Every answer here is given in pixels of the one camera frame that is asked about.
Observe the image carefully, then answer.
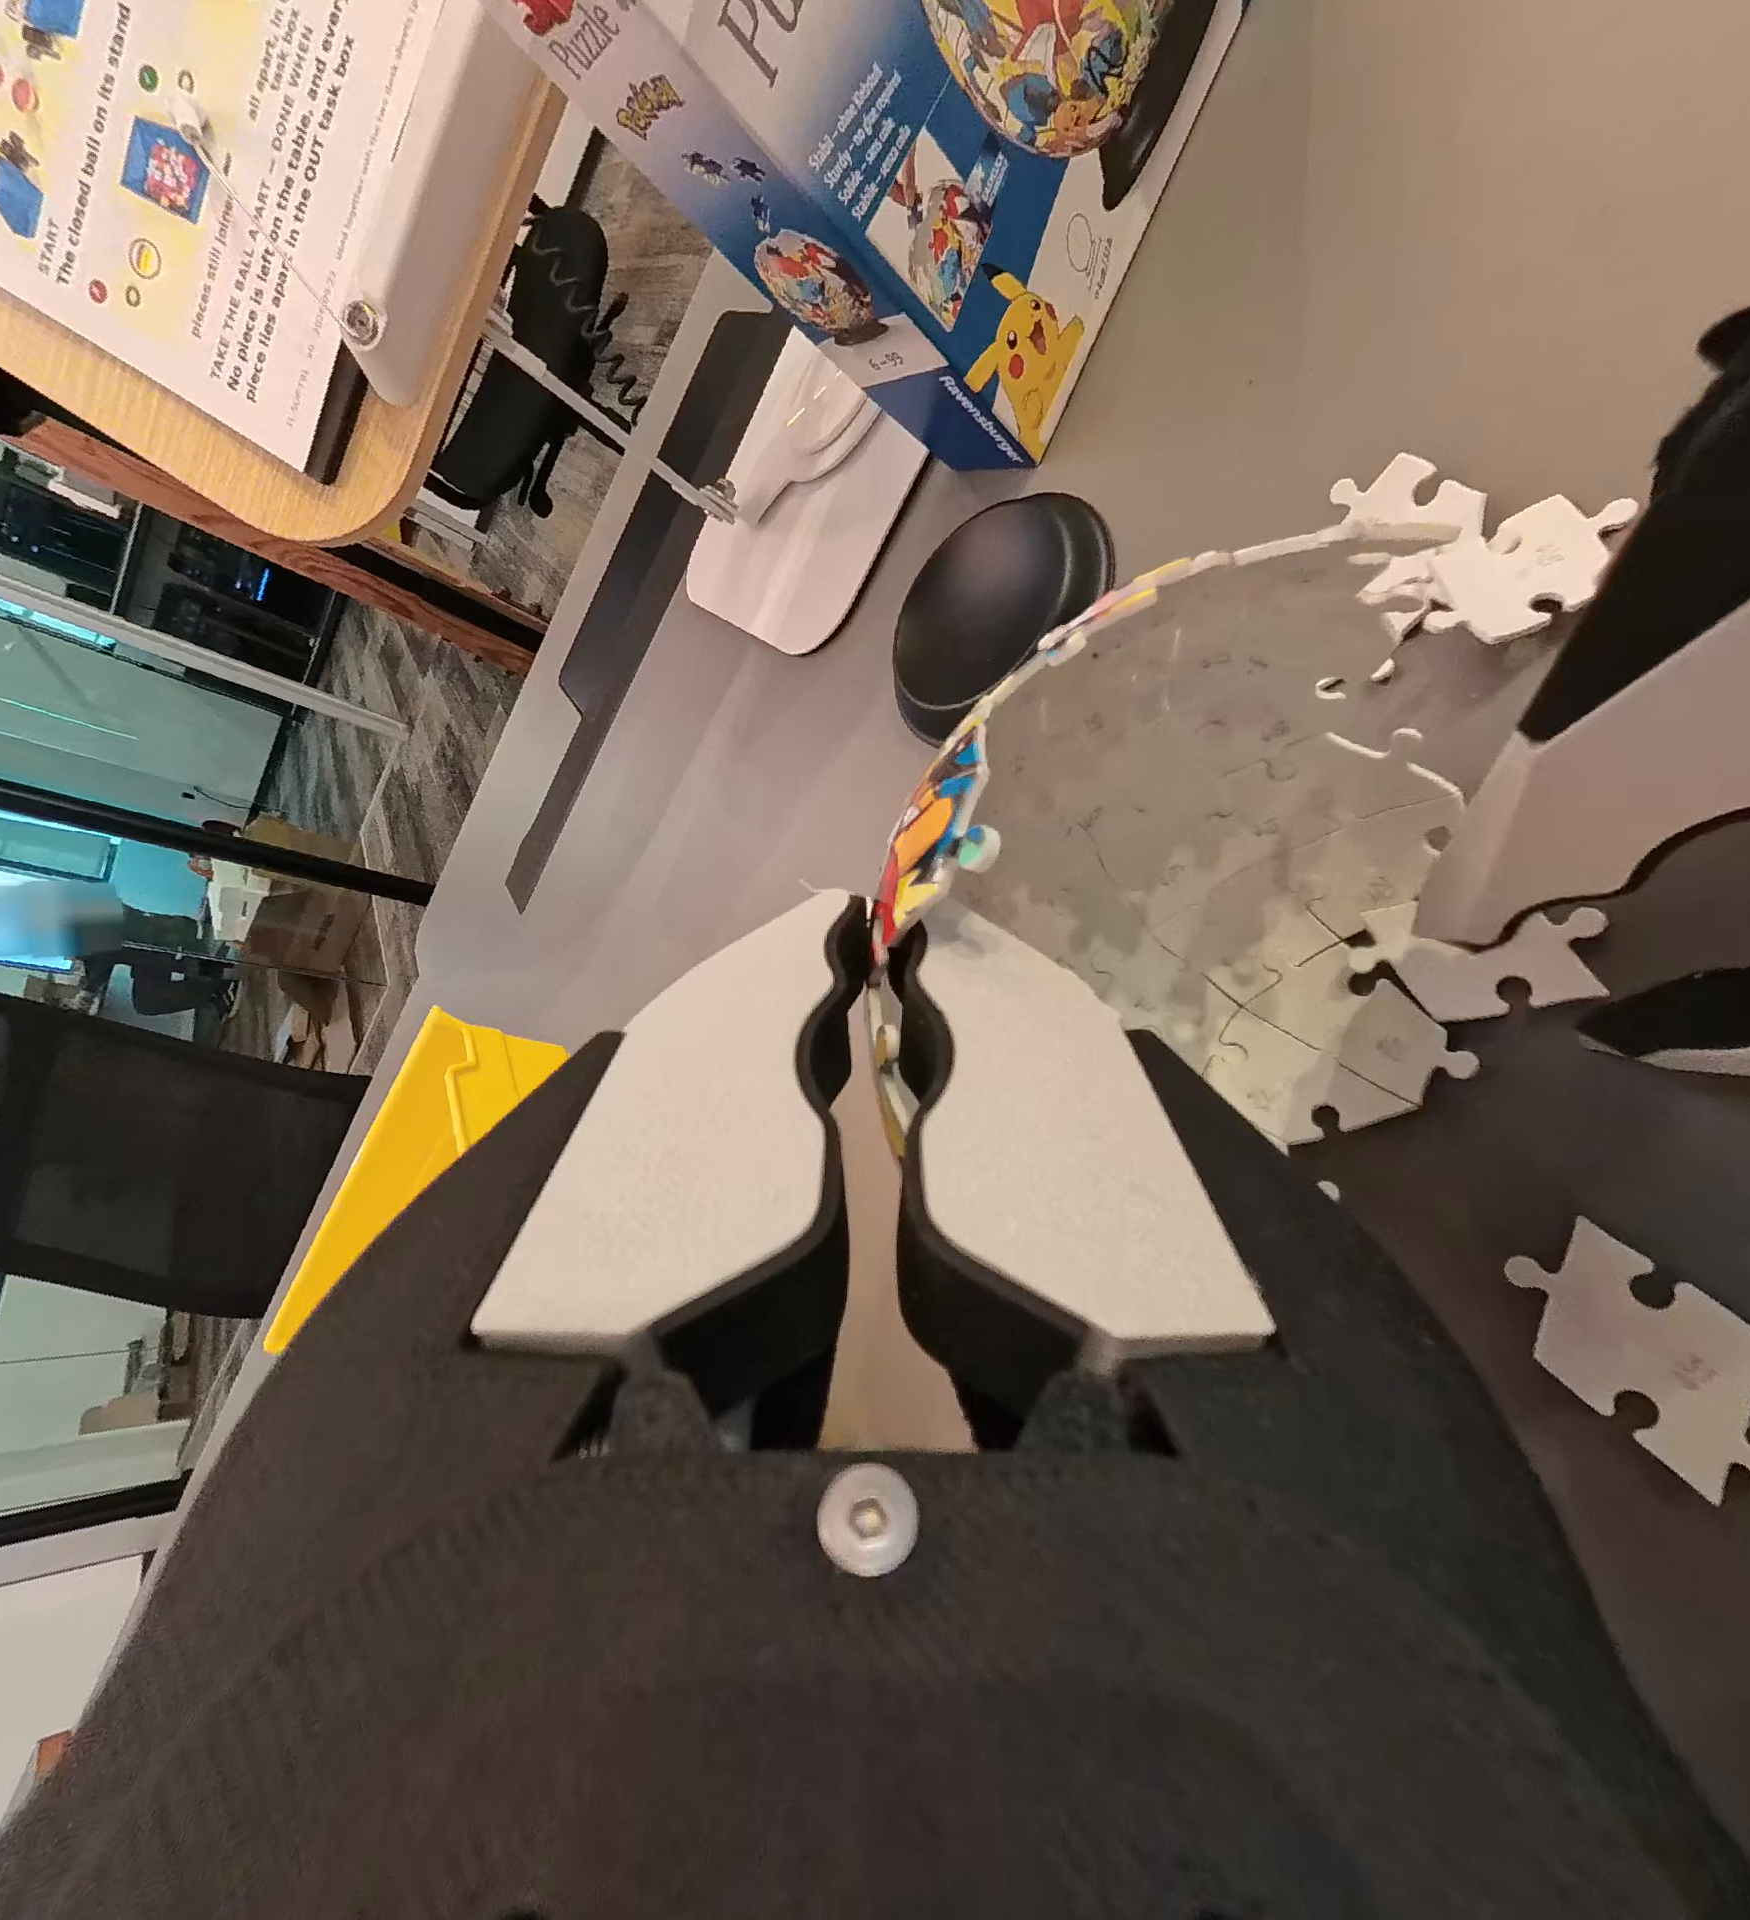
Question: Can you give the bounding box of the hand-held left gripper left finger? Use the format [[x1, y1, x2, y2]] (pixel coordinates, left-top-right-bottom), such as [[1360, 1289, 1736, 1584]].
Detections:
[[468, 888, 881, 1419]]

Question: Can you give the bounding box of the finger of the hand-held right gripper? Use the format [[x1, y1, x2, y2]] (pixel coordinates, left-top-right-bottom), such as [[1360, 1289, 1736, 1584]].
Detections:
[[1577, 971, 1750, 1086], [1414, 549, 1750, 948]]

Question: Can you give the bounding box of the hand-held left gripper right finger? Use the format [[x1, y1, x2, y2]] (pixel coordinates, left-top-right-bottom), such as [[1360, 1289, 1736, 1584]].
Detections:
[[887, 925, 1279, 1427]]

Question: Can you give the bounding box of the partly built puzzle ball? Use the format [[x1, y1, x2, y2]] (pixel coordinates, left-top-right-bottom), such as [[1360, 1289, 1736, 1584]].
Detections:
[[863, 526, 1479, 1160]]

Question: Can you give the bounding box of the black round ball stand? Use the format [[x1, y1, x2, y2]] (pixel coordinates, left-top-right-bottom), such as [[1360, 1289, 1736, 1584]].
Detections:
[[890, 492, 1117, 745]]

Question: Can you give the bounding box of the blue puzzle ball box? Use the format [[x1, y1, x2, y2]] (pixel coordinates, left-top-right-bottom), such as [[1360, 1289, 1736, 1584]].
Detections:
[[476, 0, 1253, 474]]

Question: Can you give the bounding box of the yellow plastic box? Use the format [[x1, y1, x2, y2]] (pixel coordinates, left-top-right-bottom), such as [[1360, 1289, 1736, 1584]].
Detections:
[[263, 1006, 571, 1354]]

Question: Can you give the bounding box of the cardboard box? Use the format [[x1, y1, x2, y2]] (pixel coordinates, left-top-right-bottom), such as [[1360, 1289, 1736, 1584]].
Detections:
[[198, 819, 368, 1054]]

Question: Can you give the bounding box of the black mesh chair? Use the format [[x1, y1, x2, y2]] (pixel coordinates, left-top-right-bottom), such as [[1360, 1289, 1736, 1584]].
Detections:
[[0, 975, 368, 1277]]

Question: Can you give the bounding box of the light wooden table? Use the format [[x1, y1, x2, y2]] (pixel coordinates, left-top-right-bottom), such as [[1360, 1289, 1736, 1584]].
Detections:
[[0, 0, 564, 552]]

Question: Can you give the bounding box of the black office chair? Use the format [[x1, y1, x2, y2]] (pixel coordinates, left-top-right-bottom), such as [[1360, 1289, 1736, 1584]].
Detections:
[[424, 202, 638, 519]]

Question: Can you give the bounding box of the printed instruction sheet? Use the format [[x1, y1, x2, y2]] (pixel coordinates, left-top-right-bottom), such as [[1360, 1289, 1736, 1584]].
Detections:
[[0, 0, 461, 469]]

